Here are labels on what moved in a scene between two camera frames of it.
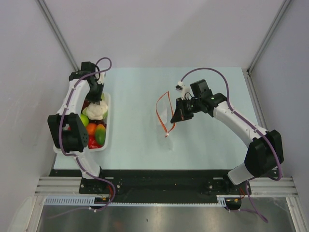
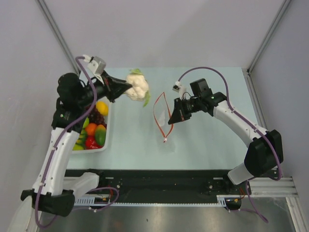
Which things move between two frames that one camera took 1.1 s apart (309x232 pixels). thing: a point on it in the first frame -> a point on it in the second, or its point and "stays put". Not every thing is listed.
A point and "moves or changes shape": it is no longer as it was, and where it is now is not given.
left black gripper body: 95,94 -> 108,88
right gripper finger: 179,109 stays put
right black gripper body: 189,107 stays put
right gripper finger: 176,118 stays put
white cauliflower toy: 96,111 -> 139,91
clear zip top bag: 165,121 moves or changes shape
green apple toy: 84,119 stays put
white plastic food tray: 108,139 stays put
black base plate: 192,183 stays put
